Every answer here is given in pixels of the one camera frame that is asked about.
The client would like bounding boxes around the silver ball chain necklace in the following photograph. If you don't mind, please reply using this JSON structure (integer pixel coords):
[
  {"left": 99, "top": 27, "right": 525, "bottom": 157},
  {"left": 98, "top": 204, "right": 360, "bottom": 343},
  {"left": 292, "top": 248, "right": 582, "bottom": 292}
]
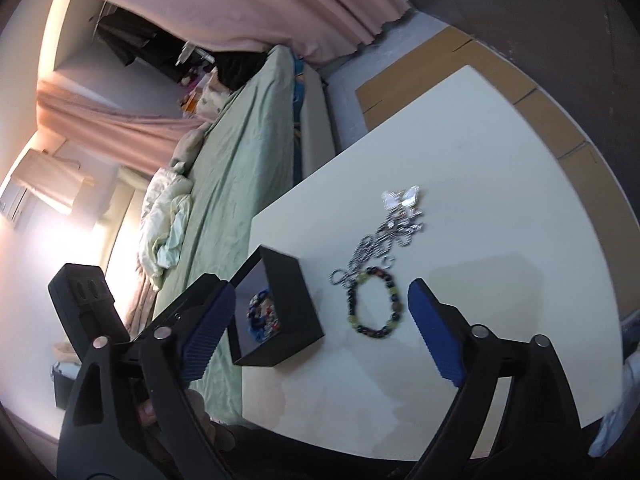
[{"left": 328, "top": 209, "right": 426, "bottom": 288}]

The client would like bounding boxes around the person's left hand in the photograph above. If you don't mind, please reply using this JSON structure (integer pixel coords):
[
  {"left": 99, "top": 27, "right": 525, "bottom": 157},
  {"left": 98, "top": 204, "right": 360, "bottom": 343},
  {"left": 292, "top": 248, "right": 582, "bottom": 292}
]
[{"left": 137, "top": 389, "right": 236, "bottom": 460}]

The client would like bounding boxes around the jewelry pile in box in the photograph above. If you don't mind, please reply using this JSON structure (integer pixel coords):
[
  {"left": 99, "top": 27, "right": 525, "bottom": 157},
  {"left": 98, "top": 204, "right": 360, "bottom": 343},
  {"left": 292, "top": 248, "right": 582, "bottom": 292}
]
[{"left": 246, "top": 288, "right": 281, "bottom": 344}]

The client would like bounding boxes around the black clothing pile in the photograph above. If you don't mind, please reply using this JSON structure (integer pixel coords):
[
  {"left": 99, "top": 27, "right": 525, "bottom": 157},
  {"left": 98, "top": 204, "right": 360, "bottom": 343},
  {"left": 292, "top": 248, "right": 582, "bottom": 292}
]
[{"left": 96, "top": 8, "right": 203, "bottom": 84}]

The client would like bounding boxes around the plush pillow on bed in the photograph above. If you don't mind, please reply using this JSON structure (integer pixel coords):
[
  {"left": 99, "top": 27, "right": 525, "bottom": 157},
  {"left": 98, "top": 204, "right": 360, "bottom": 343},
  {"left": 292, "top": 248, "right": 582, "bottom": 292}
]
[{"left": 169, "top": 122, "right": 210, "bottom": 174}]

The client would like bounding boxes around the white bed frame side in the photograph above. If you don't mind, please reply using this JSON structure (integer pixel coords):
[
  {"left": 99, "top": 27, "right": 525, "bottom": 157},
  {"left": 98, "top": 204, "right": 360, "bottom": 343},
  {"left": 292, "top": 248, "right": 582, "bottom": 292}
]
[{"left": 300, "top": 64, "right": 336, "bottom": 179}]

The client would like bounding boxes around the crumpled white bedding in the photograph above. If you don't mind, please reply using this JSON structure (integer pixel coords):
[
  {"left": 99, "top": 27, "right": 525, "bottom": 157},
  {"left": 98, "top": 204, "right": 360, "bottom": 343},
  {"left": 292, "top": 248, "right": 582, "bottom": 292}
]
[{"left": 137, "top": 168, "right": 193, "bottom": 289}]

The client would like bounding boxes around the white butterfly pendant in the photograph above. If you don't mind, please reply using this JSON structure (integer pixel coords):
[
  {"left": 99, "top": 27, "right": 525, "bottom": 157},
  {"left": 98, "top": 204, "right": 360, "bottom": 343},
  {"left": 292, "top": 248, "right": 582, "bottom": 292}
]
[{"left": 381, "top": 185, "right": 421, "bottom": 211}]

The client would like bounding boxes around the black jewelry box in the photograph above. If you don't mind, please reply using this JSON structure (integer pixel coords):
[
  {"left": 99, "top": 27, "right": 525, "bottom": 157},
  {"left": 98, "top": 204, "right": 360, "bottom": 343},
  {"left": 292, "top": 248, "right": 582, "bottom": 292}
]
[{"left": 228, "top": 245, "right": 324, "bottom": 367}]

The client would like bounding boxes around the multicolour beaded bracelet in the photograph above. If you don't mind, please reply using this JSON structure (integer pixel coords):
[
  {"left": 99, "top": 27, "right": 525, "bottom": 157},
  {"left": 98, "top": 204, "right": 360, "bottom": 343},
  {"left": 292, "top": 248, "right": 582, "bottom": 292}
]
[{"left": 345, "top": 265, "right": 405, "bottom": 339}]

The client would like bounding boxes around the green bed blanket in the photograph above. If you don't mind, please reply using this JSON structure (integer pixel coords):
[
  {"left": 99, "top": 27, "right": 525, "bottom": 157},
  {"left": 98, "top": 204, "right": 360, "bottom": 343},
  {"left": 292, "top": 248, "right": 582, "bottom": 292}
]
[{"left": 152, "top": 44, "right": 298, "bottom": 424}]

